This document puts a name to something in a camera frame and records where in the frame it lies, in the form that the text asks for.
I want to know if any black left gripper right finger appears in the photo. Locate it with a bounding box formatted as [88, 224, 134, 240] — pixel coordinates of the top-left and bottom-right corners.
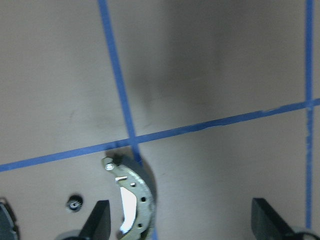
[251, 198, 320, 240]

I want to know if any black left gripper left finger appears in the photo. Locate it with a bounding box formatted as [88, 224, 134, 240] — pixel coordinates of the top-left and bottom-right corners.
[56, 200, 111, 240]

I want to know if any small black bearing gear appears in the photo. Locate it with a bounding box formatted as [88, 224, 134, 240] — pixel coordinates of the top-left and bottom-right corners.
[65, 194, 83, 213]

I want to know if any brake shoe with metal web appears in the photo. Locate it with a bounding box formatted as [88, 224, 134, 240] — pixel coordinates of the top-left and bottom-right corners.
[101, 154, 157, 240]

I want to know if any black brake pad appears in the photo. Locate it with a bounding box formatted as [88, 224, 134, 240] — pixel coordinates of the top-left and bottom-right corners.
[0, 199, 20, 240]

